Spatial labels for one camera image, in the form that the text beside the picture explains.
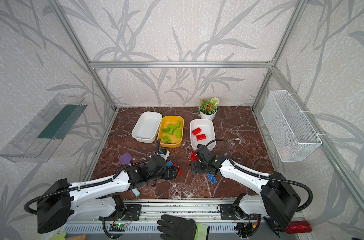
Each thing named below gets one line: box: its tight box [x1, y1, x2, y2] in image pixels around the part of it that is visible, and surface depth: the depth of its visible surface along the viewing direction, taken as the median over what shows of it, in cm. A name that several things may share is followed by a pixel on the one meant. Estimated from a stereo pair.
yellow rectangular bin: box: [158, 115, 184, 148], surface depth 107 cm
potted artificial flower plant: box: [198, 97, 220, 121], surface depth 104 cm
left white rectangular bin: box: [131, 111, 163, 144], surface depth 110 cm
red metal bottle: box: [284, 220, 312, 234], surface depth 68 cm
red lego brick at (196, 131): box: [192, 127, 202, 136], surface depth 107 cm
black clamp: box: [263, 216, 284, 238], surface depth 69 cm
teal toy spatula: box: [131, 188, 141, 197], surface depth 80 cm
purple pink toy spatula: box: [119, 152, 132, 165], surface depth 95 cm
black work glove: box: [157, 214, 210, 240], surface depth 70 cm
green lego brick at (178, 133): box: [175, 129, 182, 138], surface depth 104 cm
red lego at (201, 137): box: [196, 134, 207, 141], surface depth 104 cm
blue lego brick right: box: [207, 173, 217, 185], surface depth 84 cm
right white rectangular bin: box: [190, 119, 217, 152], surface depth 106 cm
